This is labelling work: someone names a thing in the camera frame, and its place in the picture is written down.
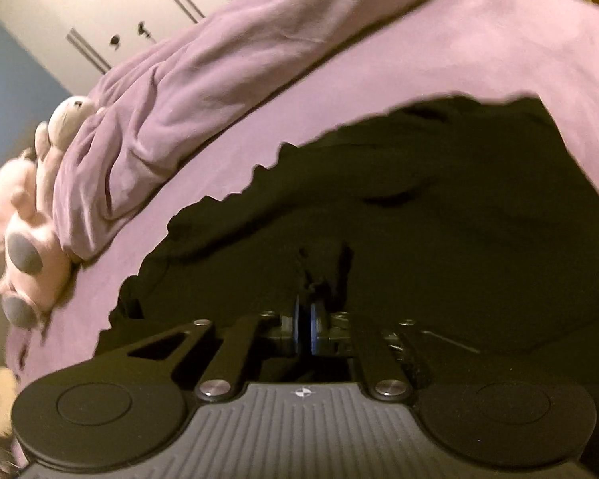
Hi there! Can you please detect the pink plush toy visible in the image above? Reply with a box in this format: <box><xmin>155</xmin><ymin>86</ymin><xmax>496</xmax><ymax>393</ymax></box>
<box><xmin>0</xmin><ymin>157</ymin><xmax>73</xmax><ymax>330</ymax></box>

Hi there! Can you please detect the white plush bear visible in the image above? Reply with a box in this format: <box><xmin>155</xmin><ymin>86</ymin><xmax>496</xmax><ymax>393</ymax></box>
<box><xmin>34</xmin><ymin>96</ymin><xmax>97</xmax><ymax>185</ymax></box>

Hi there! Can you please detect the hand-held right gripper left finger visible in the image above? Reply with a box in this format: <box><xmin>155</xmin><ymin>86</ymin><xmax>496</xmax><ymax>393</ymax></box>
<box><xmin>92</xmin><ymin>299</ymin><xmax>306</xmax><ymax>403</ymax></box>

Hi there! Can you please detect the white wardrobe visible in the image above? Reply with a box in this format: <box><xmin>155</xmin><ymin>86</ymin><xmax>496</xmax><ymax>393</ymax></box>
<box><xmin>0</xmin><ymin>0</ymin><xmax>260</xmax><ymax>75</ymax></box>

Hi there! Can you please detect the purple duvet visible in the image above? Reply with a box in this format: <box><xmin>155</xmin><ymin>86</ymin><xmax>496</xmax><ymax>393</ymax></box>
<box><xmin>52</xmin><ymin>0</ymin><xmax>437</xmax><ymax>261</ymax></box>

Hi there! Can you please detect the purple bed sheet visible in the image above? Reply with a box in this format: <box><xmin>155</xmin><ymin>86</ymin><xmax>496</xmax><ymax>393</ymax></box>
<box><xmin>2</xmin><ymin>0</ymin><xmax>599</xmax><ymax>465</ymax></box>

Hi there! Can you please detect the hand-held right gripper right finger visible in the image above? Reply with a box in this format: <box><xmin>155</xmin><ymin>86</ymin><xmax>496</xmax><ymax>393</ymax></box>
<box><xmin>307</xmin><ymin>300</ymin><xmax>481</xmax><ymax>403</ymax></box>

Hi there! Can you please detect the black small garment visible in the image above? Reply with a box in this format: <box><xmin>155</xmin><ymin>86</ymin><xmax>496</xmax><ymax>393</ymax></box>
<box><xmin>92</xmin><ymin>91</ymin><xmax>599</xmax><ymax>400</ymax></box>

